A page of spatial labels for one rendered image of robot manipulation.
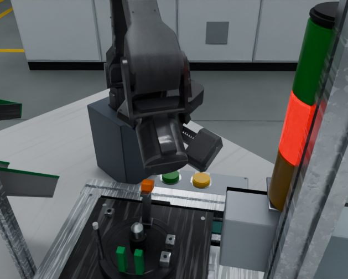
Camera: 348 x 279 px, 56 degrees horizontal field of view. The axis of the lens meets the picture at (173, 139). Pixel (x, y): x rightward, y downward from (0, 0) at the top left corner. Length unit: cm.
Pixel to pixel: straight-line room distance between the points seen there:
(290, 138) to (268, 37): 337
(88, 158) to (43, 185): 35
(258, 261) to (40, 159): 81
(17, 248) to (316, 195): 49
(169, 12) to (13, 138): 251
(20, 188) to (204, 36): 303
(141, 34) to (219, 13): 305
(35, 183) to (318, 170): 53
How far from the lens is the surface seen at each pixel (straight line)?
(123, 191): 74
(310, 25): 22
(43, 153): 106
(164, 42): 40
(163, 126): 40
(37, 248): 81
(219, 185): 74
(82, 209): 72
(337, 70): 19
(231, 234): 32
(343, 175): 23
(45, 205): 89
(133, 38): 40
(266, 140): 261
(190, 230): 64
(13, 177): 61
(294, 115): 24
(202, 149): 51
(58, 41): 370
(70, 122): 119
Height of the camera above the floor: 147
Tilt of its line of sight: 35 degrees down
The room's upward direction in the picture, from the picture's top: straight up
